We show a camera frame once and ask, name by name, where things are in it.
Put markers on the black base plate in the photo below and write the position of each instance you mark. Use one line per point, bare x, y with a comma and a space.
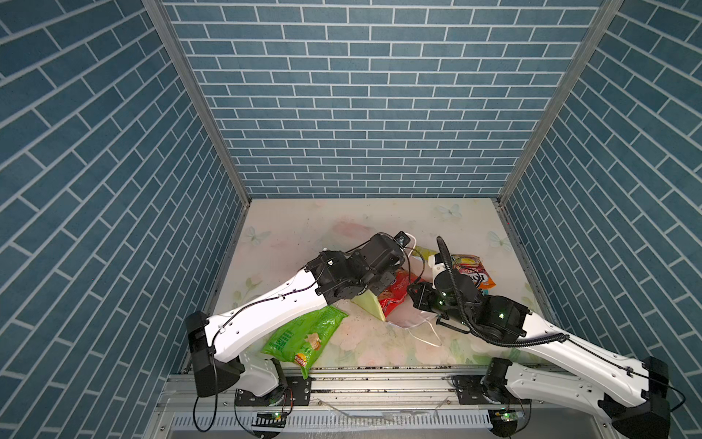
474, 389
296, 393

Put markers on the red snack packet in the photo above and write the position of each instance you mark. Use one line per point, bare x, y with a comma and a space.
395, 295

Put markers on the floral table mat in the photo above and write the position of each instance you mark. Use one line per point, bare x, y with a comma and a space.
279, 236

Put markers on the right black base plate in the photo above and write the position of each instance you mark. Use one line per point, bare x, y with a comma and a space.
474, 389

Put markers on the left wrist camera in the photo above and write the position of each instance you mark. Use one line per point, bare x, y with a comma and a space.
406, 241

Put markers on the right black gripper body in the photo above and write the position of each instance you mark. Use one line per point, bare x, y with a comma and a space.
430, 300

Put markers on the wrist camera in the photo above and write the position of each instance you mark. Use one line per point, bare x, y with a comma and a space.
436, 265
406, 241

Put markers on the white green paper bag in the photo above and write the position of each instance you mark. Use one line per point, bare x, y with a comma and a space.
405, 316

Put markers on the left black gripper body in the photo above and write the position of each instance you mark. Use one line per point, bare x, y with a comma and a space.
377, 283

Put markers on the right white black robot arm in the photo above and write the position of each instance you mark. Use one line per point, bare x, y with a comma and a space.
628, 394

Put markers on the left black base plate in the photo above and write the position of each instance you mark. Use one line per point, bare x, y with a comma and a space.
296, 393

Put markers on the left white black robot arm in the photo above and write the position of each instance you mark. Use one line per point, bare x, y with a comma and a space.
216, 343

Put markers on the orange yellow snack packet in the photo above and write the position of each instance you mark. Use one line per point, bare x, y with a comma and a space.
472, 266

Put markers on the aluminium mounting rail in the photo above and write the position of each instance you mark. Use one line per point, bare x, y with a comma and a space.
367, 403

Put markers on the bright green snack packet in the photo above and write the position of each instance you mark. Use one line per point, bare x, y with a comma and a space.
302, 340

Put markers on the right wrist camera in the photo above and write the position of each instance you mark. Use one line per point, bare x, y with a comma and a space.
436, 265

